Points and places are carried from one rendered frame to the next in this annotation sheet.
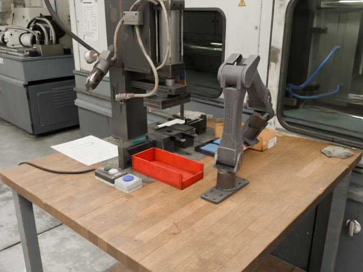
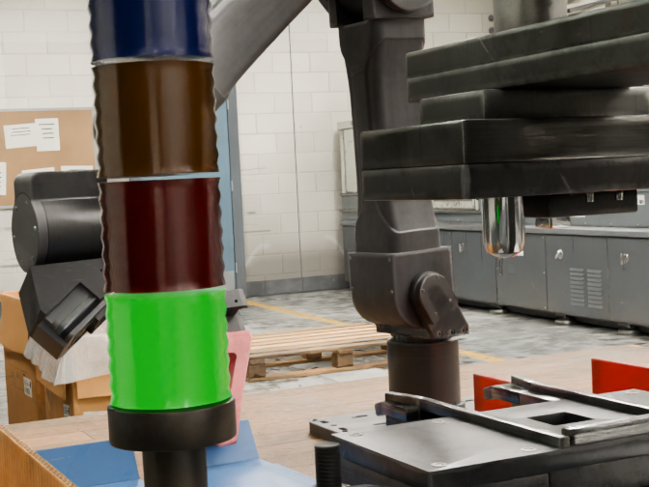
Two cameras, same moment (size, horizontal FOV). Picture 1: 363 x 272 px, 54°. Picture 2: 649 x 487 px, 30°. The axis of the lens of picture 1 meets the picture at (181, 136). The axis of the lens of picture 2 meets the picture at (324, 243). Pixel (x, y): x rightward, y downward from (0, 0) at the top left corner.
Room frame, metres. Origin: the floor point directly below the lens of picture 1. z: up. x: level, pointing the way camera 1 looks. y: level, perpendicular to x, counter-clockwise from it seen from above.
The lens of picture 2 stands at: (2.06, 0.19, 1.12)
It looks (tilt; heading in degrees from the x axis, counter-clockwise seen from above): 3 degrees down; 203
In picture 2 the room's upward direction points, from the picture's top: 3 degrees counter-clockwise
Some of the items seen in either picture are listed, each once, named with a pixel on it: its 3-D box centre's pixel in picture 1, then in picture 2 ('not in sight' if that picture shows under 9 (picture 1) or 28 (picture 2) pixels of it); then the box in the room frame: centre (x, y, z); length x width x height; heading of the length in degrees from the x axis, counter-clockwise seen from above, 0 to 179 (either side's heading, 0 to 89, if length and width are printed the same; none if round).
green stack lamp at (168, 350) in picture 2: not in sight; (168, 345); (1.73, 0.00, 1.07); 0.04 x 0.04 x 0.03
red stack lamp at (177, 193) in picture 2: not in sight; (161, 233); (1.73, 0.00, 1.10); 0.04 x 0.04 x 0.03
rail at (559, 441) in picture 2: (177, 131); (488, 439); (1.45, 0.02, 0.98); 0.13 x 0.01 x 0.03; 49
